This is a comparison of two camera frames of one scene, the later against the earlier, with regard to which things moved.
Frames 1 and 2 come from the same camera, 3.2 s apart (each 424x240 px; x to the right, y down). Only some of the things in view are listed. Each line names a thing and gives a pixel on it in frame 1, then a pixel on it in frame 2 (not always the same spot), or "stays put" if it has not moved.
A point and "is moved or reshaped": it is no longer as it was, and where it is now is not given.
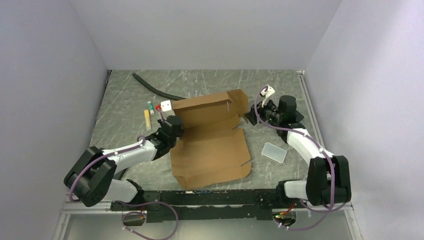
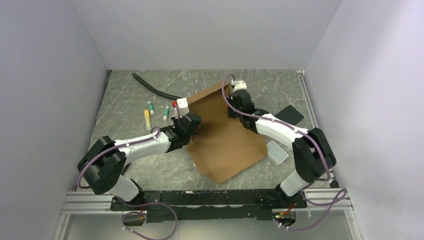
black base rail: [165, 206] stays put
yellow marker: [147, 119] stays put
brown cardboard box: [210, 151] is moved or reshaped
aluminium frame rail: [80, 208] stays put
